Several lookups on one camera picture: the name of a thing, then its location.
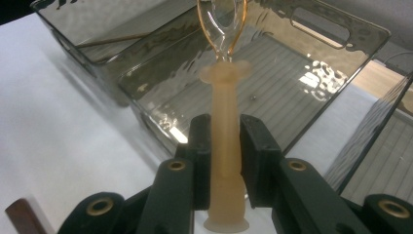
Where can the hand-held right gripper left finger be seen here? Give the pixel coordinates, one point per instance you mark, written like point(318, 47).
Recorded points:
point(199, 156)

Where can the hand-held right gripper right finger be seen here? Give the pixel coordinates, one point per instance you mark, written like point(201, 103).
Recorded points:
point(259, 162)

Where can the smoky clear plastic bin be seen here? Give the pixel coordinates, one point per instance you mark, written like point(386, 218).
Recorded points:
point(97, 22)
point(276, 81)
point(383, 156)

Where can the brown wooden chopstick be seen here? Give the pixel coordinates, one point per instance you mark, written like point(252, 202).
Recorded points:
point(113, 39)

